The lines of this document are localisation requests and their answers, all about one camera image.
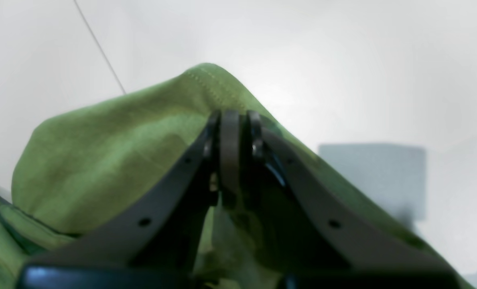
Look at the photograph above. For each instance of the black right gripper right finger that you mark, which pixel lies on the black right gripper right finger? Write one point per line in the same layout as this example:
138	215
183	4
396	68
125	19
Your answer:
317	241

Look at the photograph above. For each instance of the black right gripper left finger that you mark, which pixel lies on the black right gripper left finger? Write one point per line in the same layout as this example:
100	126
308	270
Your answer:
152	244

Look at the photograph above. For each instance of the green t-shirt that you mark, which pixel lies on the green t-shirt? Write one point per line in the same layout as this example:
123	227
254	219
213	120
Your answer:
83	167

